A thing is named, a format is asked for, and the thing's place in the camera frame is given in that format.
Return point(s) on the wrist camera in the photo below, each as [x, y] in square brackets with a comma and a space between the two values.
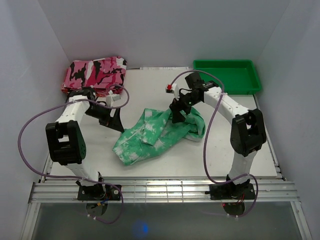
[173, 89]
[109, 100]

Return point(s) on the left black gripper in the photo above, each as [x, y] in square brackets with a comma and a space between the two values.
[115, 122]

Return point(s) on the green plastic tray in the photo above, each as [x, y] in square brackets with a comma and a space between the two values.
[239, 76]

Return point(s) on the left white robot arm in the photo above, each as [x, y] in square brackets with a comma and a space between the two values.
[65, 140]

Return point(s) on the pink camouflage folded trousers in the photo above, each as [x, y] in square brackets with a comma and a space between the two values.
[99, 73]

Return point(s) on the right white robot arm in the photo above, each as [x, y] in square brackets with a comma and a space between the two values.
[248, 133]

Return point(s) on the aluminium frame rail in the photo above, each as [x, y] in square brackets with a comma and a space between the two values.
[161, 191]

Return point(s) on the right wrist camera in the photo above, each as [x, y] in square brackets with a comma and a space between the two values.
[173, 89]

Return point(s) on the white paper strip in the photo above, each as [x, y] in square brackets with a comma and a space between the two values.
[180, 68]

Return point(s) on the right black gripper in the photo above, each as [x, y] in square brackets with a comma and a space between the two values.
[176, 105]

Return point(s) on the green tie-dye trousers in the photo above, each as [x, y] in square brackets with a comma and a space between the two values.
[154, 134]

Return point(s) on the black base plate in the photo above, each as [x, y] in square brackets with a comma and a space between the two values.
[230, 192]
[99, 192]

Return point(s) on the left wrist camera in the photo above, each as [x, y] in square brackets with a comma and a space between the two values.
[109, 100]

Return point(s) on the orange folded garment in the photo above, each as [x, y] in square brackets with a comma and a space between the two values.
[96, 92]

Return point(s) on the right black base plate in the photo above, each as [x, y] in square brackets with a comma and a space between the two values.
[230, 192]

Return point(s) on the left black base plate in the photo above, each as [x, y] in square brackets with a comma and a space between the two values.
[99, 192]

